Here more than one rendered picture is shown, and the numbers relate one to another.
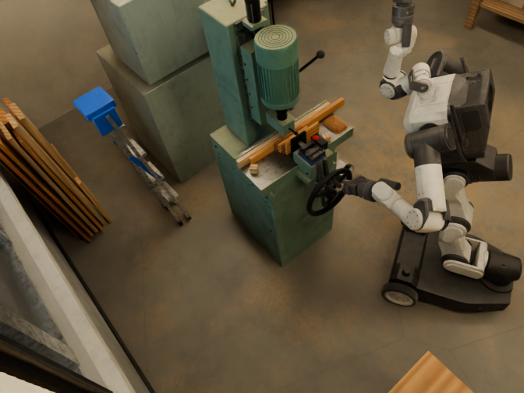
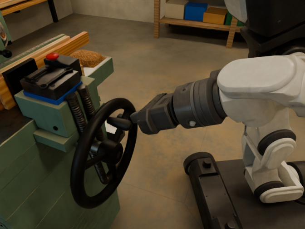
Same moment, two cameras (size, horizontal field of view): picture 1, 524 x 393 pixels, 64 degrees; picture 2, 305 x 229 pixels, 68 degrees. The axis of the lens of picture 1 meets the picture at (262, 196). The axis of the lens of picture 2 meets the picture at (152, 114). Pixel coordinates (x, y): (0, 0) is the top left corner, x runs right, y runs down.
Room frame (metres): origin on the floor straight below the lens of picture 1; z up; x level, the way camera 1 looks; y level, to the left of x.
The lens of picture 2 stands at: (0.78, -0.18, 1.26)
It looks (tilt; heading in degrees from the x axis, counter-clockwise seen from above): 40 degrees down; 323
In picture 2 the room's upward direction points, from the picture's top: straight up
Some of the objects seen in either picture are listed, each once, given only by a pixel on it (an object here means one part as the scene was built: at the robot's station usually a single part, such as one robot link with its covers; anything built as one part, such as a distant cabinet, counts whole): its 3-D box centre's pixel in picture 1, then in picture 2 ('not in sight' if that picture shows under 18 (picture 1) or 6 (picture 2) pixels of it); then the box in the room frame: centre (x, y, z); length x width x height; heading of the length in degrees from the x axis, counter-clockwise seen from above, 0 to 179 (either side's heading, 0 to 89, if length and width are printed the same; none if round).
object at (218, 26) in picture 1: (243, 74); not in sight; (1.71, -0.01, 1.16); 0.22 x 0.22 x 0.72; 30
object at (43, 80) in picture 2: (314, 148); (55, 75); (1.30, -0.28, 0.99); 0.13 x 0.11 x 0.06; 120
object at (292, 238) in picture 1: (277, 190); (33, 188); (1.56, -0.10, 0.36); 0.58 x 0.45 x 0.71; 30
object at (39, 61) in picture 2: (302, 138); (32, 76); (1.43, -0.25, 0.94); 0.21 x 0.01 x 0.08; 120
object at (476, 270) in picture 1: (465, 256); (272, 179); (0.95, -1.06, 0.28); 0.21 x 0.20 x 0.13; 60
